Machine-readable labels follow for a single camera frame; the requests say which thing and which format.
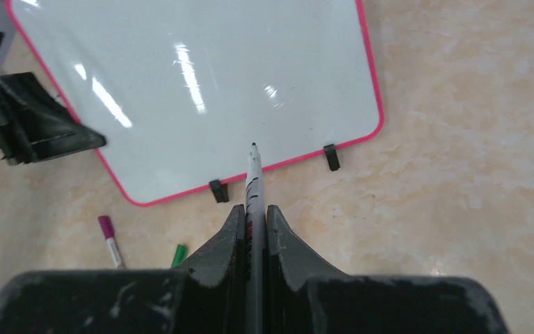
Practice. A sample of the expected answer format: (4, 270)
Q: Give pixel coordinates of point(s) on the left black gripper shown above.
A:
(34, 127)

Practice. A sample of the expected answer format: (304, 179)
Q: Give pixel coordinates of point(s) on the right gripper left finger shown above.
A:
(202, 294)

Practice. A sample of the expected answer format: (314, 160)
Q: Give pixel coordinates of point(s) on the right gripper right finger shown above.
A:
(307, 294)

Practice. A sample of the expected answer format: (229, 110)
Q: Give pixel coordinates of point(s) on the green marker pen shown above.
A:
(255, 243)

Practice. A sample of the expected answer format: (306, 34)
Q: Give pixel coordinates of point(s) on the pink framed whiteboard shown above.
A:
(182, 89)

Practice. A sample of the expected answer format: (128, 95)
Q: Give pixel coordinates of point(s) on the left whiteboard stand foot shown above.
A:
(219, 191)

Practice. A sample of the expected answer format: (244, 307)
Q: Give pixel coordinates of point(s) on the whiteboard stand foot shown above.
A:
(330, 152)
(219, 191)

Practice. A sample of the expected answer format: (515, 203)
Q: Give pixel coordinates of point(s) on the right whiteboard stand foot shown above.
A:
(330, 152)

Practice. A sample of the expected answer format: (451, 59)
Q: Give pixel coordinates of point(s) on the purple cap marker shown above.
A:
(109, 235)

